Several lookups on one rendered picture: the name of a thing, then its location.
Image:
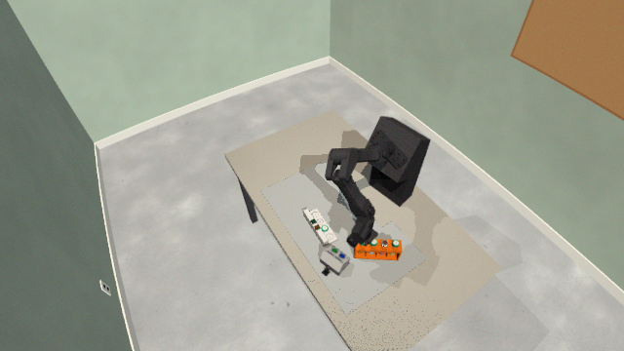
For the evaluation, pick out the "grey control panel with blue and green buttons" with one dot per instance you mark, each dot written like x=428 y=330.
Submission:
x=334 y=260

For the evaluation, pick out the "orange tube holder block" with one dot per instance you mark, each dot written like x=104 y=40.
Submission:
x=378 y=249

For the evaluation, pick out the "white tray with four round nests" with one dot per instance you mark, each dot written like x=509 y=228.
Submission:
x=316 y=222

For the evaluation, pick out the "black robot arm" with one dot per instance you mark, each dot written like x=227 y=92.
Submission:
x=347 y=158

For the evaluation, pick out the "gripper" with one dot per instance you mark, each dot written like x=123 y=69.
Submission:
x=372 y=236

